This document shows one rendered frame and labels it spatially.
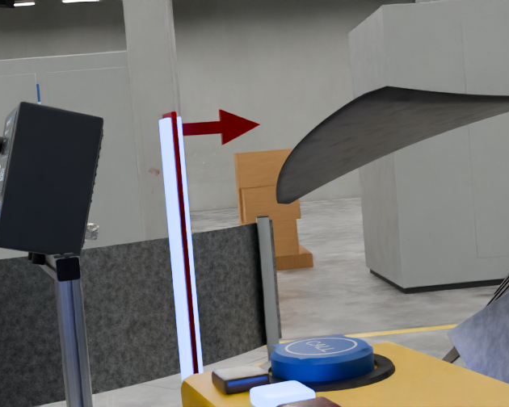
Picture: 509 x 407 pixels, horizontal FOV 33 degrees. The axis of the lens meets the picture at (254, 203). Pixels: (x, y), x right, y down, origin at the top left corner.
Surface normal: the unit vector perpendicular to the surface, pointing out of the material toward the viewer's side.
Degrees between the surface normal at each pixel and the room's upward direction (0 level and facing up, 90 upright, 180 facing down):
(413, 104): 167
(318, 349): 0
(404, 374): 0
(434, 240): 90
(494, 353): 55
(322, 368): 90
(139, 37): 90
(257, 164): 90
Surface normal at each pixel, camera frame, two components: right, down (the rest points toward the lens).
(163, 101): 0.07, 0.04
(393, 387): -0.08, -1.00
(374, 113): 0.16, 0.97
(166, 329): 0.65, -0.01
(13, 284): 0.40, 0.01
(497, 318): -0.51, -0.49
